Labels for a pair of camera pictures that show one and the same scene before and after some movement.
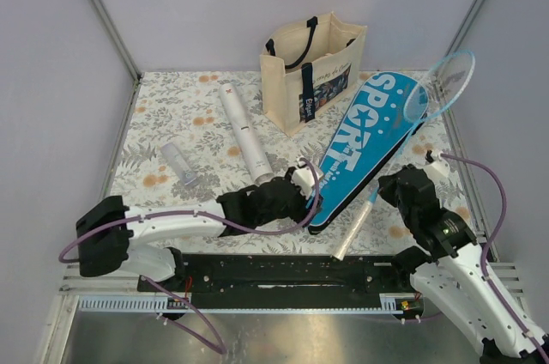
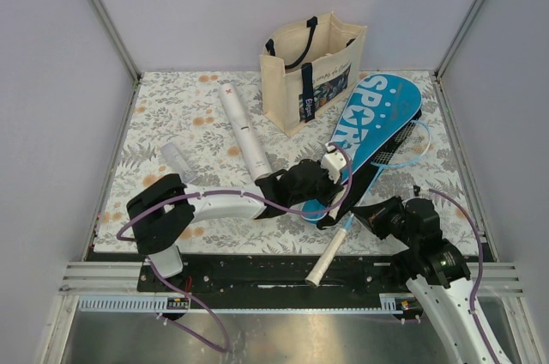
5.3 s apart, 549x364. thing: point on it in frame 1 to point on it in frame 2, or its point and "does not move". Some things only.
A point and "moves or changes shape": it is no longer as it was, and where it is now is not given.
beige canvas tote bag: (306, 66) does not move
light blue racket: (432, 90) to (413, 143)
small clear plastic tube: (185, 173) does not move
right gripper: (386, 185) to (377, 213)
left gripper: (300, 214) to (333, 189)
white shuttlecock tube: (261, 169) does not move
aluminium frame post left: (109, 27) does not move
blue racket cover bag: (368, 146) moves or changes shape
